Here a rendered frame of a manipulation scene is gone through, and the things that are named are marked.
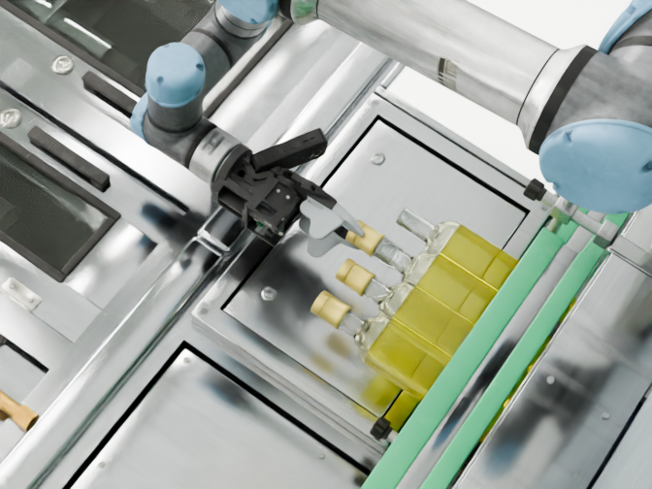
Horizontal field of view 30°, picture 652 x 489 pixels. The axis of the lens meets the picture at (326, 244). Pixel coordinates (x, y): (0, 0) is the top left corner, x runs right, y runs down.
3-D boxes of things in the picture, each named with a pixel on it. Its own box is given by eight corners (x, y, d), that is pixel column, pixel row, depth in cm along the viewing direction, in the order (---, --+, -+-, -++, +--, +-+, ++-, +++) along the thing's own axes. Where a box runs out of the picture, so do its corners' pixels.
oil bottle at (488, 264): (568, 312, 167) (438, 228, 171) (578, 296, 161) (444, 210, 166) (547, 343, 164) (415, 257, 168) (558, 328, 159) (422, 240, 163)
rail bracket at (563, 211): (595, 266, 162) (515, 215, 165) (633, 208, 147) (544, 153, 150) (583, 282, 161) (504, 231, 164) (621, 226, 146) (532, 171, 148)
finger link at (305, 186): (332, 223, 166) (280, 194, 169) (339, 213, 166) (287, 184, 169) (330, 205, 162) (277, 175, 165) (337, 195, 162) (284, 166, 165)
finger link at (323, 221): (343, 261, 162) (287, 229, 166) (368, 229, 165) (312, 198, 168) (342, 249, 160) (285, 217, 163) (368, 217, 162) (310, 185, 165)
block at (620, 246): (645, 288, 159) (599, 259, 161) (668, 258, 151) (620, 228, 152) (632, 309, 158) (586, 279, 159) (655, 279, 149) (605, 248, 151)
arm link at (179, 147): (124, 108, 167) (126, 142, 174) (188, 150, 165) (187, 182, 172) (160, 72, 170) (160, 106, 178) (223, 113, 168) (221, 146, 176)
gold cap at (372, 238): (384, 243, 168) (358, 225, 169) (387, 231, 165) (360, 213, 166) (370, 261, 167) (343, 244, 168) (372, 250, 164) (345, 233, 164)
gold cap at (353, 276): (374, 281, 165) (347, 264, 166) (377, 271, 162) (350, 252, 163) (360, 301, 164) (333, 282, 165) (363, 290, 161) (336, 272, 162)
